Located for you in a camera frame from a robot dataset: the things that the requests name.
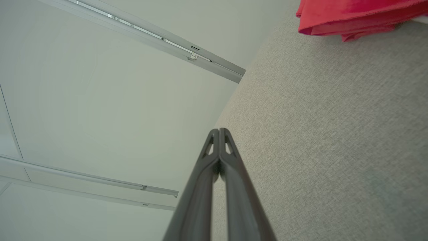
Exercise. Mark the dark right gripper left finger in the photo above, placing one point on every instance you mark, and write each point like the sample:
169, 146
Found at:
197, 207

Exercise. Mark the white ceiling track rail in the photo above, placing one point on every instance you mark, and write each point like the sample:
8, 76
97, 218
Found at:
174, 47
83, 184

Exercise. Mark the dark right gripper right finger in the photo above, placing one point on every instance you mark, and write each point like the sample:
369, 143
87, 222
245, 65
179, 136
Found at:
244, 207

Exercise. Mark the red t-shirt white sleeves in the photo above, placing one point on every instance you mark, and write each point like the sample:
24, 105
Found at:
351, 16

